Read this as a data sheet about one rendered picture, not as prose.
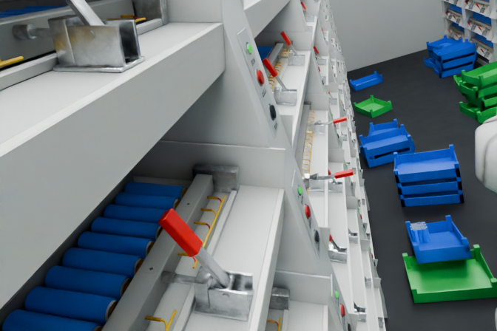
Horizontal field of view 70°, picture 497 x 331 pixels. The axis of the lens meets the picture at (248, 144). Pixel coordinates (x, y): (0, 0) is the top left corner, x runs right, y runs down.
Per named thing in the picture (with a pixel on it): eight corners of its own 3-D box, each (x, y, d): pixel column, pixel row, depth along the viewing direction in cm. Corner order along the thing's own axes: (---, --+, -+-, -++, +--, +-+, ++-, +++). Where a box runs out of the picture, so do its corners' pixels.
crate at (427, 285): (480, 258, 152) (478, 244, 149) (499, 297, 134) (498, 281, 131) (405, 266, 162) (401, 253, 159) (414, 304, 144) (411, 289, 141)
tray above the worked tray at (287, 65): (310, 66, 103) (312, 15, 97) (291, 176, 51) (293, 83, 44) (241, 64, 107) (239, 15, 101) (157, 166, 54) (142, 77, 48)
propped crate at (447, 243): (408, 236, 176) (404, 221, 176) (453, 230, 170) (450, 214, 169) (417, 264, 148) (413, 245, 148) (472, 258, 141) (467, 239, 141)
